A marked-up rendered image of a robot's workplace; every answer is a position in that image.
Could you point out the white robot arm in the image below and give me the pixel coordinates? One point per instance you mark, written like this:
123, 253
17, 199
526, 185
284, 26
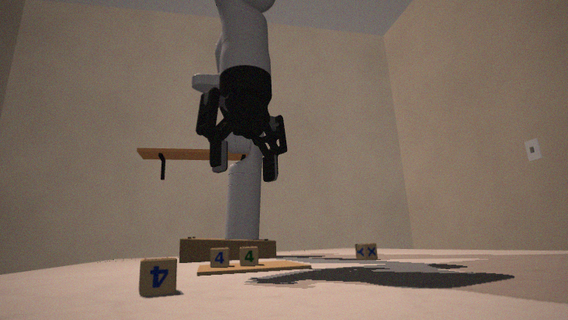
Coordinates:
243, 41

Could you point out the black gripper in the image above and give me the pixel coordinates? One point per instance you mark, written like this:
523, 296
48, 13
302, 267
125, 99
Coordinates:
244, 91

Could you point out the tan rectangular mat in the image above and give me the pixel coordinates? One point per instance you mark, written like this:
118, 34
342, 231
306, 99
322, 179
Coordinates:
265, 266

